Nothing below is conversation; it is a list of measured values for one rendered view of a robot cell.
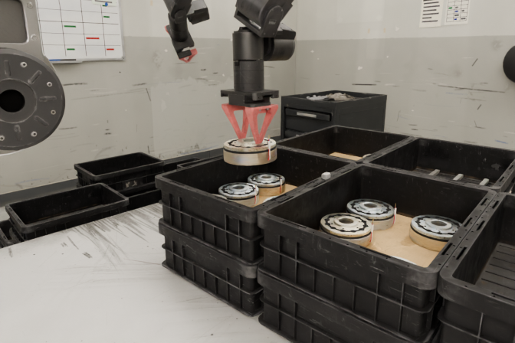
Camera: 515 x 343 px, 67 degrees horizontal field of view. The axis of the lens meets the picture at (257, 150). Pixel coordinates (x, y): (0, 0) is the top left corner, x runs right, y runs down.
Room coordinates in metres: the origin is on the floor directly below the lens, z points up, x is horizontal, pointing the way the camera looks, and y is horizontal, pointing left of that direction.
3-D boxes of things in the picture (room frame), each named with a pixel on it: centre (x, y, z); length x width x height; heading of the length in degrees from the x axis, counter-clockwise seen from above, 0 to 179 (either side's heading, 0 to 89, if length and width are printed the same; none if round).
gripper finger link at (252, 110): (0.73, 0.01, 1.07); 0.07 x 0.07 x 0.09; 42
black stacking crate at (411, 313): (0.67, -0.24, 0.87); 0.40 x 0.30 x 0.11; 139
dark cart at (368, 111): (2.65, -0.53, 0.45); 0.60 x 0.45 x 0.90; 133
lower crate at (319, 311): (0.67, -0.24, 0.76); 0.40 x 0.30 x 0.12; 139
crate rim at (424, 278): (0.67, -0.24, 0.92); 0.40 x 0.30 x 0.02; 139
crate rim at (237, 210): (0.87, -0.01, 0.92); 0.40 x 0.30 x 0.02; 139
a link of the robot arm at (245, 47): (0.74, 0.01, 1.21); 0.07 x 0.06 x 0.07; 133
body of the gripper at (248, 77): (0.73, 0.02, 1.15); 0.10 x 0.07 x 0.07; 42
